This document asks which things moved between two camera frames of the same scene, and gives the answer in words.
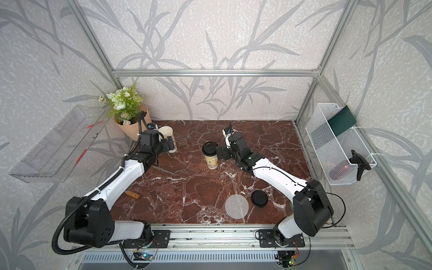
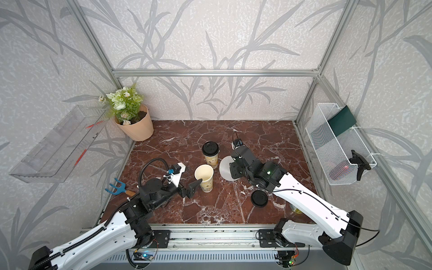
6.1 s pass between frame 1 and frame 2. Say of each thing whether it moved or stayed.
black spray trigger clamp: stayed
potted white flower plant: stayed
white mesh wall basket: stayed
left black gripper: moved
